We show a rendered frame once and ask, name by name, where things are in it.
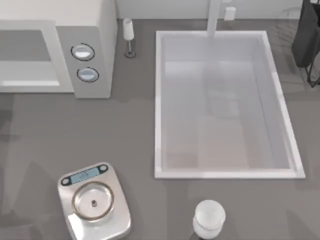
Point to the white cup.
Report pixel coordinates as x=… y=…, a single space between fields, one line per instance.
x=208 y=220

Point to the white sink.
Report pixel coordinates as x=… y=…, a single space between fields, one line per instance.
x=220 y=105

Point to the tall white tap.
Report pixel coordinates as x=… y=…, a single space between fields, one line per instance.
x=213 y=17

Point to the pale microwave oven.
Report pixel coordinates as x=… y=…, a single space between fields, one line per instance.
x=100 y=30

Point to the large round microwave knob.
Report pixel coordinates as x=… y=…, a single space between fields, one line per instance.
x=82 y=51

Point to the small round microwave knob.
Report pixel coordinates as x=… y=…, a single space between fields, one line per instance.
x=87 y=74

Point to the white champagne glass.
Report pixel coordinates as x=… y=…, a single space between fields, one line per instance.
x=128 y=28

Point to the silver kitchen scale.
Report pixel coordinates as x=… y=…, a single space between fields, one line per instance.
x=93 y=200

